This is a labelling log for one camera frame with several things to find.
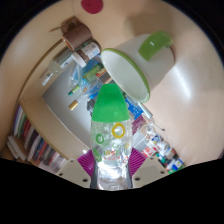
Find white mug with green handle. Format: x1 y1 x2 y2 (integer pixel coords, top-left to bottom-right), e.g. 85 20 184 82
100 30 176 104

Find blue and white box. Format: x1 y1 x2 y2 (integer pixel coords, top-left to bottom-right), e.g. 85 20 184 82
124 95 147 122

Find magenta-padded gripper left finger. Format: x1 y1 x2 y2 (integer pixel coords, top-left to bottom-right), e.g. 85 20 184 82
54 149 98 190

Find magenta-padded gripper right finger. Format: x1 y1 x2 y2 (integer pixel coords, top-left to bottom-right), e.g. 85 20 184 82
126 148 170 189

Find brown jar with white lid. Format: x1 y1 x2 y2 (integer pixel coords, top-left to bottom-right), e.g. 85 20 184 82
71 40 102 69

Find clear bottle with green cap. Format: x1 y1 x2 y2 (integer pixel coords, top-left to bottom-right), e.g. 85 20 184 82
89 83 134 192

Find flat round red coaster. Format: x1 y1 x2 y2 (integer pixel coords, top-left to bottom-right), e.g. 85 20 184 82
80 0 105 15

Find tall clear glass bottle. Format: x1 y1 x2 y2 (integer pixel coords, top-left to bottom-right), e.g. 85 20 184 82
39 47 74 87

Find brown mug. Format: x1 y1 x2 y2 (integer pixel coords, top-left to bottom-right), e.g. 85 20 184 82
49 17 93 52

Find wooden shelf unit with books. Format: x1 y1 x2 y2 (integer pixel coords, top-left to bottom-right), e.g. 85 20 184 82
0 99 70 175

